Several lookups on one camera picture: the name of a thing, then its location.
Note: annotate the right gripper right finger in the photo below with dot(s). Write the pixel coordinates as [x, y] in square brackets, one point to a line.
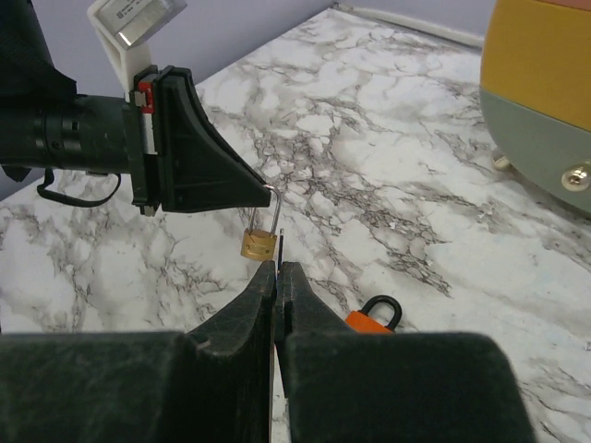
[345, 386]

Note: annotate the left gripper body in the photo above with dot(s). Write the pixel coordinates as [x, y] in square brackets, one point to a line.
[144, 189]

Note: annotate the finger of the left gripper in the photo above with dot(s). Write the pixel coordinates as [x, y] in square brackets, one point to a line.
[200, 170]

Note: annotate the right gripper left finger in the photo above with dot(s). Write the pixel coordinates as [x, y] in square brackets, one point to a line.
[211, 384]

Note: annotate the brass padlock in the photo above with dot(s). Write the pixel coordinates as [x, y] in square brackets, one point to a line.
[258, 244]

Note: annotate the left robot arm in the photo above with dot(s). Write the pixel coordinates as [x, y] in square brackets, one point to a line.
[157, 132]

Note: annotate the round three-drawer storage box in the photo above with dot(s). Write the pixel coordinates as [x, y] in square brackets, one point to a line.
[535, 94]

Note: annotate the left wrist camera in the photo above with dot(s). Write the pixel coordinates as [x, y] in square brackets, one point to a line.
[124, 28]

